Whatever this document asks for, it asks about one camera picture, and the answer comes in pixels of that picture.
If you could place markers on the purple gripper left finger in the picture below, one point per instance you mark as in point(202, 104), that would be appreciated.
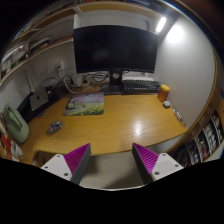
point(71, 166)

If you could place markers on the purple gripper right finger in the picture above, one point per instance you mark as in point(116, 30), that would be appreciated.
point(153, 166)

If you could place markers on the grey computer mouse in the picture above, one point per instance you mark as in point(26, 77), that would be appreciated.
point(55, 127)

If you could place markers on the floral mouse pad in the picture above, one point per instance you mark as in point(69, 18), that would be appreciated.
point(85, 104)

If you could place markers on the silver mini computer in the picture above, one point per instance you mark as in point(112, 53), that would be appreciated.
point(39, 98)

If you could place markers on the black computer monitor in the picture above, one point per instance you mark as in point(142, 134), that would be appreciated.
point(114, 49)

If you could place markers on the pen on desk edge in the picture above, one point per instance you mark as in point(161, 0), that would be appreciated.
point(178, 116)

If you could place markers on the wooden bookshelf on right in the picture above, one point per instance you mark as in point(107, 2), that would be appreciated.
point(206, 142)

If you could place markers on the small grey earbuds case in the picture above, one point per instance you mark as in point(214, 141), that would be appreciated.
point(166, 104)

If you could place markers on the green handbag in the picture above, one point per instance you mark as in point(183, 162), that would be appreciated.
point(15, 124)

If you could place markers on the orange jar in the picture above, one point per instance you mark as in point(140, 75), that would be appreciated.
point(163, 92)

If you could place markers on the dark mechanical keyboard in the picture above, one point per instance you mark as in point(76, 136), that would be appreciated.
point(130, 86)

